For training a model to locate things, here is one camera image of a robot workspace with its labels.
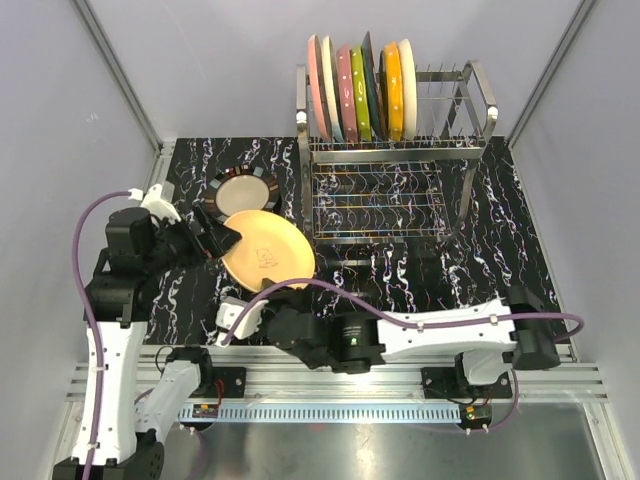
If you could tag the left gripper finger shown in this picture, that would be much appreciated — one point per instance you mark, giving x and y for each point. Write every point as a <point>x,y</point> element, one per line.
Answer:
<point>219,239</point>
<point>204,225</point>

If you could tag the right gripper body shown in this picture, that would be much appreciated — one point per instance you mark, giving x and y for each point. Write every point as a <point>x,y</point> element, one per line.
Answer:
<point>292,298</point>

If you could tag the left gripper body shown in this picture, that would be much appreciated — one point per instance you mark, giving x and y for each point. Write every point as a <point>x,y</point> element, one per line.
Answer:
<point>177,244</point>

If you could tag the black striped bottom plate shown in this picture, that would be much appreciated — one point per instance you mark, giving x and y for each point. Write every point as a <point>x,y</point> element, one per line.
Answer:
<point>242,188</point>

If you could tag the tan yellow plate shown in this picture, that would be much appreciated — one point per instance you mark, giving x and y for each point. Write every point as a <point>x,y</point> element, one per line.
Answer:
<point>271,248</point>

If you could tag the cream and blue plate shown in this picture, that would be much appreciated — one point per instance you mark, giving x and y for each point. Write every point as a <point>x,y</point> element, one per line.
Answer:
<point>331,87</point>

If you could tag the green dotted scalloped plate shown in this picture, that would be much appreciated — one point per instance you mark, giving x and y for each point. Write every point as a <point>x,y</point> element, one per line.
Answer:
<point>360,95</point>

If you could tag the cream and pink plate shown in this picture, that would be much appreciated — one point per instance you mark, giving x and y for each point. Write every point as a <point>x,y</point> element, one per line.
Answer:
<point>315,80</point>

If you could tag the pink dotted scalloped plate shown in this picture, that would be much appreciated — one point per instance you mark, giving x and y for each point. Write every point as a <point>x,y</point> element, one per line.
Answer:
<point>346,94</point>

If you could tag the teal plate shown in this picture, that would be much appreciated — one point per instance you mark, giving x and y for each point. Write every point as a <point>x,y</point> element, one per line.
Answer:
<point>372,88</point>

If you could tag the orange dotted scalloped plate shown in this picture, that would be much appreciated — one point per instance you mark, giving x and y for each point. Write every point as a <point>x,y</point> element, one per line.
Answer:
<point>391,84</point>

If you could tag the white bear print plate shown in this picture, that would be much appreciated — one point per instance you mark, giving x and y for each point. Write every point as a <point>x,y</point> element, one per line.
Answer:
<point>409,83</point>

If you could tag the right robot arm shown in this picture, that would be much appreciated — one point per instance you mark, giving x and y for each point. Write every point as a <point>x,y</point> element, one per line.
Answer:
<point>510,330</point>

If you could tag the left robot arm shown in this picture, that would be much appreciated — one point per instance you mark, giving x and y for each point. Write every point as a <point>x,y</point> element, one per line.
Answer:
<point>120,438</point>

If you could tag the steel dish rack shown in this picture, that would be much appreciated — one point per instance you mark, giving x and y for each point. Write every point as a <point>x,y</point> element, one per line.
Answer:
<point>357,199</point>

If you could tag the black marble mat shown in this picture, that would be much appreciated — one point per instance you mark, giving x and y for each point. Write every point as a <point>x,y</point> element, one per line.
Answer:
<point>497,245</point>

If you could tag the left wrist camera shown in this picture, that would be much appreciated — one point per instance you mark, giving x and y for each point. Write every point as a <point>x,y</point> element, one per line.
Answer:
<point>158,201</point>

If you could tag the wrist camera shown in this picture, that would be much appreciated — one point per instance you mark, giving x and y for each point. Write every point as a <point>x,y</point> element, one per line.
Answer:
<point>236,321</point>
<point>158,201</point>

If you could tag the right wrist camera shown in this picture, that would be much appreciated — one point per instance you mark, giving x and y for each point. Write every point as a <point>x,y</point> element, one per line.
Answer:
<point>236,321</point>

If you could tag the left aluminium frame post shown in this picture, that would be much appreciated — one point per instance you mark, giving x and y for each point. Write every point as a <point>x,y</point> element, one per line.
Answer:
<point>109,56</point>

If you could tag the aluminium frame post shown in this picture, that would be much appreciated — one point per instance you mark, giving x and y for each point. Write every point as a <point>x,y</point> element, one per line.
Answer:
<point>566,41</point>
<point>109,56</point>

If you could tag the aluminium mounting rail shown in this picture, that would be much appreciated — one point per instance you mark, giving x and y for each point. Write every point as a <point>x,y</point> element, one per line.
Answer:
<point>273,376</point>

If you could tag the slotted cable duct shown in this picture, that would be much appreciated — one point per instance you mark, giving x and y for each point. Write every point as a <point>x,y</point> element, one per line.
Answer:
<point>321,413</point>

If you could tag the right aluminium frame post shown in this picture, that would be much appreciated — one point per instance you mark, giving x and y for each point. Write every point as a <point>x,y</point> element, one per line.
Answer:
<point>566,41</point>

